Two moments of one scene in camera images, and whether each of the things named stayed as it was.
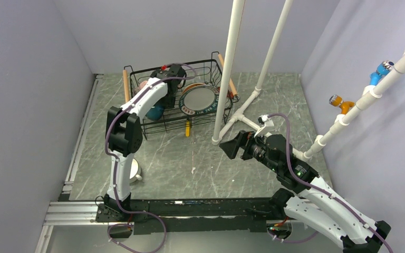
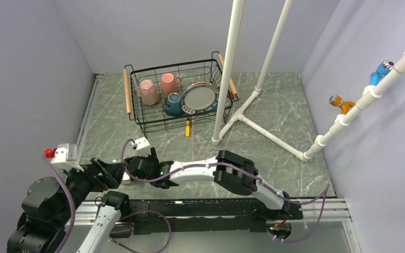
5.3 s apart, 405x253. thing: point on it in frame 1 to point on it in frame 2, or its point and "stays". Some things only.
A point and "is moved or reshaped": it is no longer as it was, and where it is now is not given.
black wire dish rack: [201, 103] stays
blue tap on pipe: [383, 68] stays
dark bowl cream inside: [155, 112] to [173, 105]
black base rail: [190, 216] stays
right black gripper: [244, 139] to [152, 157]
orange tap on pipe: [337, 101] stays
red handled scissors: [230, 94] stays
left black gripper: [169, 104] to [113, 174]
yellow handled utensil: [187, 128] stays
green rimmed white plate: [199, 100] stays
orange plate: [192, 85] is moved or reshaped
